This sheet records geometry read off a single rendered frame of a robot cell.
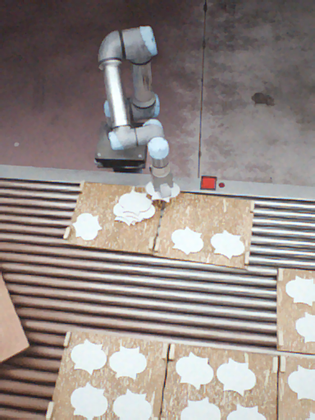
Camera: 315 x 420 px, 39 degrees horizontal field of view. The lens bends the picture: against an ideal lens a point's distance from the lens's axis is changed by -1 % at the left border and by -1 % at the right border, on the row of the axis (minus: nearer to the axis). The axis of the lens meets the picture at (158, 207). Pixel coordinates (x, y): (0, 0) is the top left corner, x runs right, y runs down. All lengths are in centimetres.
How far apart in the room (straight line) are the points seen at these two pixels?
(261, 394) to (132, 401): 48
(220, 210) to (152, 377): 80
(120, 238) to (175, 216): 27
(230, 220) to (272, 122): 181
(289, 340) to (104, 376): 73
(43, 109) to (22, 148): 45
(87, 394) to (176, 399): 33
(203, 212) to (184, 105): 189
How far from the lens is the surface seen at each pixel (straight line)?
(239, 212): 211
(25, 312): 203
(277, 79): 414
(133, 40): 192
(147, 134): 182
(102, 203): 217
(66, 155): 365
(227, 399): 181
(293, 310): 193
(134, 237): 205
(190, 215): 209
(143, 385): 182
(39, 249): 214
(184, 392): 181
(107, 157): 232
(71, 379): 187
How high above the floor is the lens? 272
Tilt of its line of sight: 57 degrees down
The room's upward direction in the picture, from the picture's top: 7 degrees counter-clockwise
